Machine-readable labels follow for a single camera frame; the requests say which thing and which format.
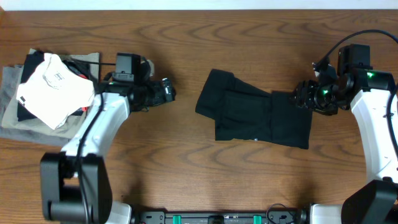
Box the black t-shirt with logo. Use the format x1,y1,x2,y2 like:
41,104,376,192
195,69,312,149

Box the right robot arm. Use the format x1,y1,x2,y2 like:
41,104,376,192
292,68,397,223

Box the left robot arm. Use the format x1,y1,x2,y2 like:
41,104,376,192
40,78,176,223

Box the beige folded garment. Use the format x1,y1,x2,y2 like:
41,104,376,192
1,50,98,139

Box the white folded t-shirt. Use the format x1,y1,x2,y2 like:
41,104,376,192
16,53,95,129

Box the black folded garment red accents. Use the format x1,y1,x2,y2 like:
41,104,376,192
17,51,90,121

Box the grey folded garment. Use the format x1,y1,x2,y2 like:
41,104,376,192
1,65,70,147

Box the right black cable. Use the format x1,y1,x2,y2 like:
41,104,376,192
312,29,398,156

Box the black cable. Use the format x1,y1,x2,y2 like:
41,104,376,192
73,58,118,224
312,29,398,156

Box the left black cable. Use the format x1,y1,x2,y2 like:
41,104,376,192
73,58,118,224

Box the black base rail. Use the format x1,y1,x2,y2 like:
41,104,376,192
130,207,310,224

